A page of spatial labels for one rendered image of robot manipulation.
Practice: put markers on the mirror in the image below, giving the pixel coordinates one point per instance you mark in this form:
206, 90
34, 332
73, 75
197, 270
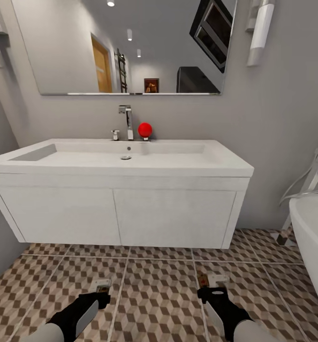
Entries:
127, 47

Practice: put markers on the furniture sink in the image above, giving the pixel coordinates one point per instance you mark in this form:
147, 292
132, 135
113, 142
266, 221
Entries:
158, 193

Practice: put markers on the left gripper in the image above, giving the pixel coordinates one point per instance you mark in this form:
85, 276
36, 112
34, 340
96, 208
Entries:
103, 298

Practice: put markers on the bathtub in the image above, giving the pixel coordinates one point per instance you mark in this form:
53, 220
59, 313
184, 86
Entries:
303, 219

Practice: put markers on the mousetrap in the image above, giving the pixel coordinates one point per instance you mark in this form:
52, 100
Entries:
106, 289
203, 280

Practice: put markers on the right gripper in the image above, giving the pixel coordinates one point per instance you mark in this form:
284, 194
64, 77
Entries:
205, 292

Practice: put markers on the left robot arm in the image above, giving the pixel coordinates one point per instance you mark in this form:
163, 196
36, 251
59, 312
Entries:
68, 324

